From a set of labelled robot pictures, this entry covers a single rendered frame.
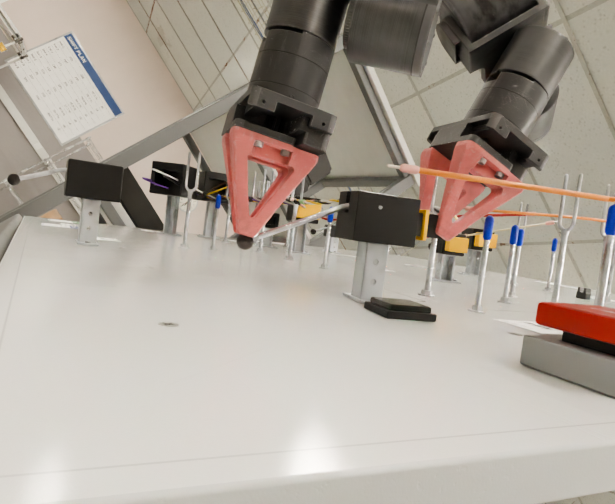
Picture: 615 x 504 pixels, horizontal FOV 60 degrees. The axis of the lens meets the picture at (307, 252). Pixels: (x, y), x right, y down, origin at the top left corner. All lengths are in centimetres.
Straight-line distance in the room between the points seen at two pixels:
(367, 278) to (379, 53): 18
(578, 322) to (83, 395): 22
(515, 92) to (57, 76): 785
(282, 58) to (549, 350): 27
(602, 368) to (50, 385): 22
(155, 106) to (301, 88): 780
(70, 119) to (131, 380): 788
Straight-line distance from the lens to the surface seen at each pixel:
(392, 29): 42
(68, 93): 814
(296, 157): 40
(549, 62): 53
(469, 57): 55
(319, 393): 20
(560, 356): 29
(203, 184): 118
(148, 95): 822
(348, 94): 174
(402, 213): 44
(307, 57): 42
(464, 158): 46
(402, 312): 39
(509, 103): 50
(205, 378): 20
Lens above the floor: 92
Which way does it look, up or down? 19 degrees up
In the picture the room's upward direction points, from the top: 55 degrees clockwise
